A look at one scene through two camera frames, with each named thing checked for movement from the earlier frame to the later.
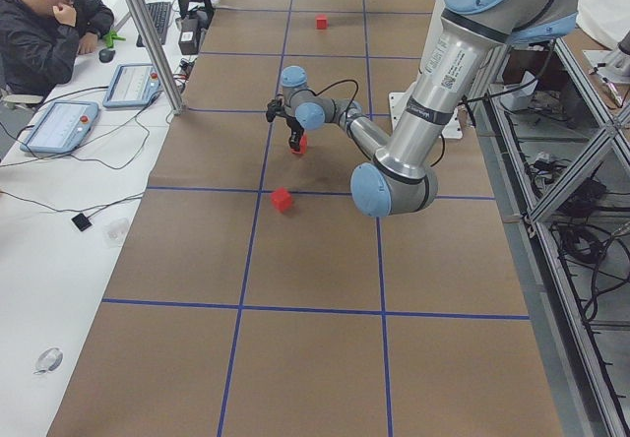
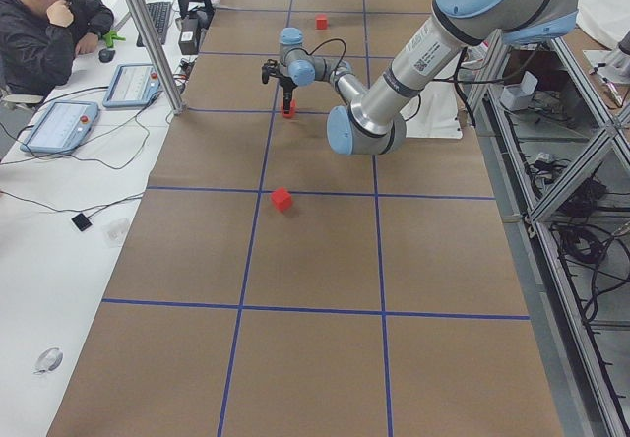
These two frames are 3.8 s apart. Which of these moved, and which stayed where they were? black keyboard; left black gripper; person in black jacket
Moved: left black gripper
Stayed: person in black jacket; black keyboard
